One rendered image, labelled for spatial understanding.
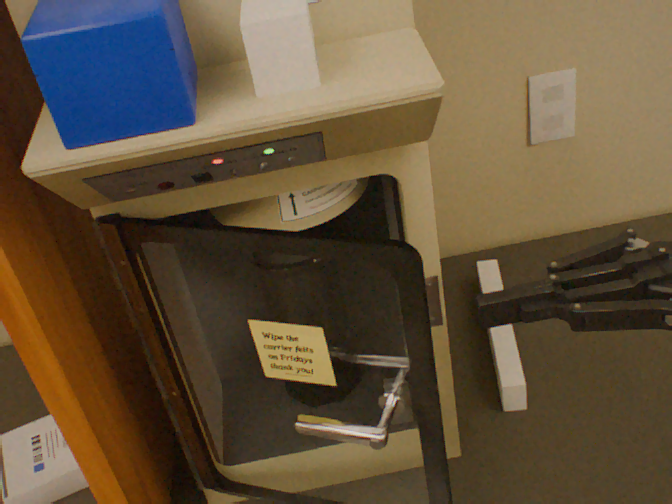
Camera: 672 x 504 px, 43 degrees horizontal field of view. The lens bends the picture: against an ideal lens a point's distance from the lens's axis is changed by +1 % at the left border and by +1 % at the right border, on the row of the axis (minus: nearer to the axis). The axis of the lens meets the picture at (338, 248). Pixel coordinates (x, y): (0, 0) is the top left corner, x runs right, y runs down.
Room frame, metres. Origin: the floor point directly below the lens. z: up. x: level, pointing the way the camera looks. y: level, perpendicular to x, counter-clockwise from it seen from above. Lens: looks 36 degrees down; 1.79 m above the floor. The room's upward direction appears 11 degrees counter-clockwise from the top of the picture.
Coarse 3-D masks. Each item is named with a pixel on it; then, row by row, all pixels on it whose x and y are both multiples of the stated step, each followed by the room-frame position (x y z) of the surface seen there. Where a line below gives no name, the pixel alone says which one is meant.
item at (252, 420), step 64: (128, 256) 0.65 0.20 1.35; (192, 256) 0.62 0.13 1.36; (256, 256) 0.59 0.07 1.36; (320, 256) 0.57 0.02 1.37; (384, 256) 0.54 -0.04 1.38; (192, 320) 0.63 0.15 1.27; (320, 320) 0.57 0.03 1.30; (384, 320) 0.54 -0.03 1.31; (192, 384) 0.65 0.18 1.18; (256, 384) 0.61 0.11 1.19; (320, 384) 0.58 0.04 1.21; (384, 384) 0.55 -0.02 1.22; (256, 448) 0.62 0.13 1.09; (320, 448) 0.59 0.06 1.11; (384, 448) 0.55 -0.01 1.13
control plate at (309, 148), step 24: (264, 144) 0.58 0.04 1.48; (288, 144) 0.59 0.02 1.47; (312, 144) 0.60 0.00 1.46; (144, 168) 0.58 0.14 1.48; (168, 168) 0.59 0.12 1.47; (192, 168) 0.60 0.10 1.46; (216, 168) 0.61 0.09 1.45; (240, 168) 0.62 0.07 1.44; (120, 192) 0.62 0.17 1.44; (144, 192) 0.63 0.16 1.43
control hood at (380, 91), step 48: (336, 48) 0.66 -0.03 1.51; (384, 48) 0.64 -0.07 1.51; (240, 96) 0.60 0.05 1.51; (288, 96) 0.59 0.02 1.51; (336, 96) 0.57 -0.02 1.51; (384, 96) 0.56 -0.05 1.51; (432, 96) 0.56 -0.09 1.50; (48, 144) 0.59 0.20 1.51; (144, 144) 0.56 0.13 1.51; (192, 144) 0.56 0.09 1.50; (240, 144) 0.58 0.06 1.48; (336, 144) 0.62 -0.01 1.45; (384, 144) 0.64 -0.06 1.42; (96, 192) 0.62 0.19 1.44
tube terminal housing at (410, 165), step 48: (192, 0) 0.68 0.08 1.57; (240, 0) 0.68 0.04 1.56; (336, 0) 0.68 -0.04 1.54; (384, 0) 0.68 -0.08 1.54; (192, 48) 0.68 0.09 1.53; (240, 48) 0.68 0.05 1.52; (192, 192) 0.68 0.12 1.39; (240, 192) 0.68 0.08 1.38; (288, 192) 0.68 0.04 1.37; (432, 192) 0.68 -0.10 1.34; (432, 240) 0.68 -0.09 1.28; (432, 336) 0.68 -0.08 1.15
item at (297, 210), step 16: (368, 176) 0.76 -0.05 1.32; (304, 192) 0.70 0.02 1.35; (320, 192) 0.71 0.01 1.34; (336, 192) 0.71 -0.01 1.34; (352, 192) 0.72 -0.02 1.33; (224, 208) 0.73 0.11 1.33; (240, 208) 0.71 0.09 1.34; (256, 208) 0.70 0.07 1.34; (272, 208) 0.70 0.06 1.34; (288, 208) 0.70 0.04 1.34; (304, 208) 0.70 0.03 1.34; (320, 208) 0.70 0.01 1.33; (336, 208) 0.70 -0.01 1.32; (224, 224) 0.72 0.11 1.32; (240, 224) 0.71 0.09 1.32; (256, 224) 0.70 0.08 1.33; (272, 224) 0.69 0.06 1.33; (288, 224) 0.69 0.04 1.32; (304, 224) 0.69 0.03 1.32
